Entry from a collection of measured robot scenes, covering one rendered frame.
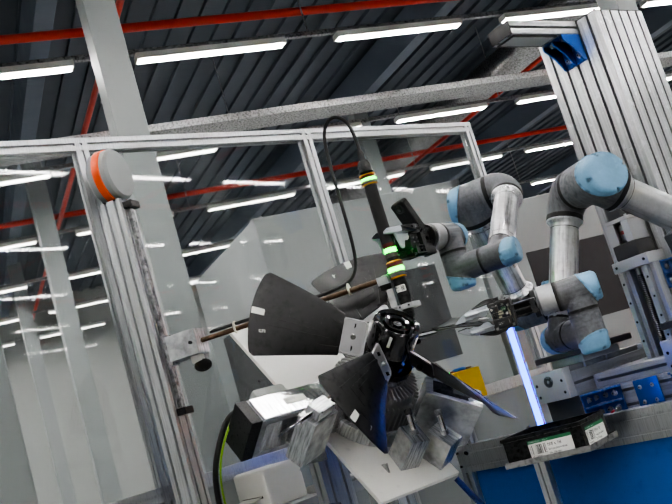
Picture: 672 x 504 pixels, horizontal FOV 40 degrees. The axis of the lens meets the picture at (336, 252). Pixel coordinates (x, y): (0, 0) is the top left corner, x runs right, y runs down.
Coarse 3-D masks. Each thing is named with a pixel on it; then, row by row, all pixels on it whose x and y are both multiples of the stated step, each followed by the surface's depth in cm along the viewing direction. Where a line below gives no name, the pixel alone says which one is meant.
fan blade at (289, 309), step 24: (264, 288) 224; (288, 288) 225; (264, 312) 221; (288, 312) 222; (312, 312) 223; (336, 312) 224; (264, 336) 218; (288, 336) 220; (312, 336) 222; (336, 336) 223
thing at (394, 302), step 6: (384, 276) 234; (378, 282) 235; (384, 282) 234; (390, 282) 236; (384, 288) 234; (390, 288) 233; (390, 294) 234; (396, 294) 236; (390, 300) 233; (396, 300) 233; (396, 306) 232; (402, 306) 230; (408, 306) 230; (414, 306) 233
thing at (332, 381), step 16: (336, 368) 201; (352, 368) 204; (368, 368) 209; (336, 384) 198; (352, 384) 201; (368, 384) 206; (384, 384) 213; (336, 400) 195; (352, 400) 198; (368, 400) 203; (384, 400) 211; (368, 416) 200; (384, 416) 207; (368, 432) 197; (384, 432) 203; (384, 448) 199
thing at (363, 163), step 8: (360, 152) 240; (360, 160) 240; (360, 168) 239; (368, 168) 238; (392, 280) 235; (400, 280) 233; (400, 288) 233; (408, 288) 234; (400, 296) 233; (408, 296) 233; (400, 304) 233; (408, 312) 232
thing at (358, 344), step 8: (344, 320) 225; (352, 320) 225; (360, 320) 225; (344, 328) 224; (352, 328) 225; (360, 328) 225; (344, 336) 224; (360, 336) 225; (344, 344) 224; (352, 344) 224; (360, 344) 224; (344, 352) 223; (352, 352) 224; (360, 352) 224
